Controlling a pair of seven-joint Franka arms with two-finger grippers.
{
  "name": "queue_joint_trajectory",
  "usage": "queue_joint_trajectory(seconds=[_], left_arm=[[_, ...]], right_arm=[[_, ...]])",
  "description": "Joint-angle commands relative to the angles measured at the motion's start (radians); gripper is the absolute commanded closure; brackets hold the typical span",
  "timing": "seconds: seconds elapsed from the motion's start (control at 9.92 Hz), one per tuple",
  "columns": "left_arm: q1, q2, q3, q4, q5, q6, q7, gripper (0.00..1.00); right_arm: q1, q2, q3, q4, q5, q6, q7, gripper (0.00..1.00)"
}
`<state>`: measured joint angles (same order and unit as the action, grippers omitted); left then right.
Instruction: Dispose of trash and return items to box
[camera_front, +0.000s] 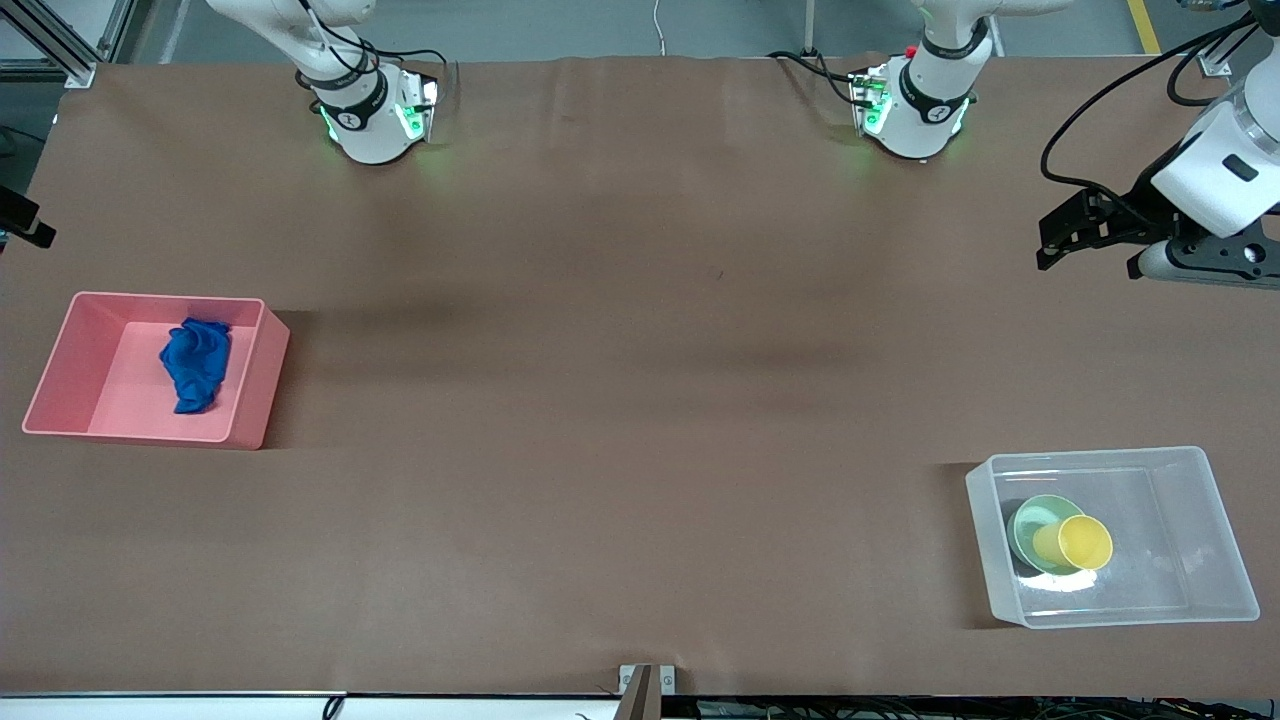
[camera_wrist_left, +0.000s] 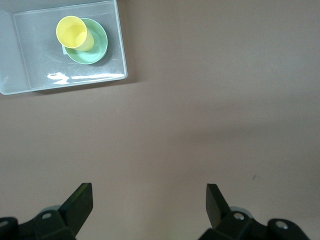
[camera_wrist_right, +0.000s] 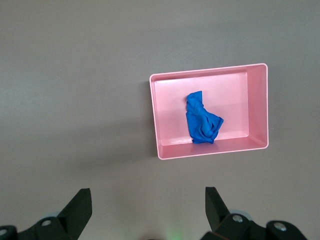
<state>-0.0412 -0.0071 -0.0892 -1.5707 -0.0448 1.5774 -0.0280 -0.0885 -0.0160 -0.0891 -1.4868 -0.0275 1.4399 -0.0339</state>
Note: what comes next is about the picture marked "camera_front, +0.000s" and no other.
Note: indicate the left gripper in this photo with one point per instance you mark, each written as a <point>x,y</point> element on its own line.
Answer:
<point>1131,213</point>

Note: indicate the pale green bowl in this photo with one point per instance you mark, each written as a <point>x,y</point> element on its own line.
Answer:
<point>1025,525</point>

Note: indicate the yellow plastic cup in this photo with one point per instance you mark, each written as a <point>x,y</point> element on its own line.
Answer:
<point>1085,542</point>

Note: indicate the blue glove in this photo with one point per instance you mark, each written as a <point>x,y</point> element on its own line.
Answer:
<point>195,365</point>

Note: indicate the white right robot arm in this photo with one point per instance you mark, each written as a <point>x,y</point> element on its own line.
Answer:
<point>365,130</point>

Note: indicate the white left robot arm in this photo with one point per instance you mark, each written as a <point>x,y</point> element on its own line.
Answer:
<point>920,110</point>

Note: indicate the clear plastic storage box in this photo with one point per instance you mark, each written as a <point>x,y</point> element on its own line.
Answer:
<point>1180,540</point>

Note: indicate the brown table cover sheet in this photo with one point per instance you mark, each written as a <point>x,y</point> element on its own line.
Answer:
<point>600,400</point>

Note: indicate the pink plastic bin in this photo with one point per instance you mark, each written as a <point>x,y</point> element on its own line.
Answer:
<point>70,360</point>

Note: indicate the black clamp device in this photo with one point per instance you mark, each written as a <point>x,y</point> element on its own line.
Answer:
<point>25,222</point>

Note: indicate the aluminium frame post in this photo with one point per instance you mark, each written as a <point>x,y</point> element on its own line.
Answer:
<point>60,55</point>
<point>1215,64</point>

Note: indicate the grey metal table bracket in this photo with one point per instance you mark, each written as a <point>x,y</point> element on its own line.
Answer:
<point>645,690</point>

